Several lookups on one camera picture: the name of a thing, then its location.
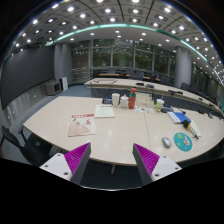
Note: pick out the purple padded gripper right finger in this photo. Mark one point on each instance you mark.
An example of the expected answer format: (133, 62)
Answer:
(151, 166)

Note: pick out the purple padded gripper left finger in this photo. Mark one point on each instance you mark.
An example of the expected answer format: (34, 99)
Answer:
(69, 166)

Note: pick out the grey computer mouse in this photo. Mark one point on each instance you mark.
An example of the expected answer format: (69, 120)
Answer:
(166, 142)

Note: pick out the round teal mouse pad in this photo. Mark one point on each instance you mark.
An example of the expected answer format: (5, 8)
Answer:
(183, 142)

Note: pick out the black office chair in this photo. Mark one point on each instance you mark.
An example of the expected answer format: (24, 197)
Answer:
(35, 150)

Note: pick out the red and white magazine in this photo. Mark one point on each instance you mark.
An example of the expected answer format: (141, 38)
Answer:
(81, 125)

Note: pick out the white notebook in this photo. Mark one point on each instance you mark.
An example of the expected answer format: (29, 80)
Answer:
(195, 128)

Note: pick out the white booklet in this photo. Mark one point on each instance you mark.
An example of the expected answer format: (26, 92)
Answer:
(104, 111)

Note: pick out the cup with green label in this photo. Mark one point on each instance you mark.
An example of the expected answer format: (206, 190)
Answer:
(159, 105)

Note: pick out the clear plastic container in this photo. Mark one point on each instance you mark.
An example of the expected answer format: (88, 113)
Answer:
(143, 99)

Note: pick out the white lidded jar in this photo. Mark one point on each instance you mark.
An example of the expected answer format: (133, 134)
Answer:
(124, 101)

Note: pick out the red thermos bottle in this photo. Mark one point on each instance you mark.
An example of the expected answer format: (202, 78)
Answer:
(132, 98)

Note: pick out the grey box cabinet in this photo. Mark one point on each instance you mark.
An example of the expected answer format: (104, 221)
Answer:
(53, 88)

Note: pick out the white paper cup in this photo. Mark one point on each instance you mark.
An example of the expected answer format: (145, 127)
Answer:
(115, 99)

